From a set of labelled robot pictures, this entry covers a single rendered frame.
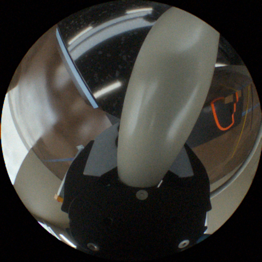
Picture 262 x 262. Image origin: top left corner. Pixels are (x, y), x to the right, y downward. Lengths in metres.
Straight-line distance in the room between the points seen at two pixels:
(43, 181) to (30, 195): 1.69
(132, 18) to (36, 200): 6.80
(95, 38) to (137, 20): 0.08
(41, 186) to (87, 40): 6.50
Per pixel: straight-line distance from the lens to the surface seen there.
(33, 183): 6.40
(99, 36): 0.18
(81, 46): 0.19
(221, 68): 0.23
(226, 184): 0.43
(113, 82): 0.15
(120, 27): 0.17
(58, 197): 1.46
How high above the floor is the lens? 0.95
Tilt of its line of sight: 55 degrees down
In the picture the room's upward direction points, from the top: 170 degrees counter-clockwise
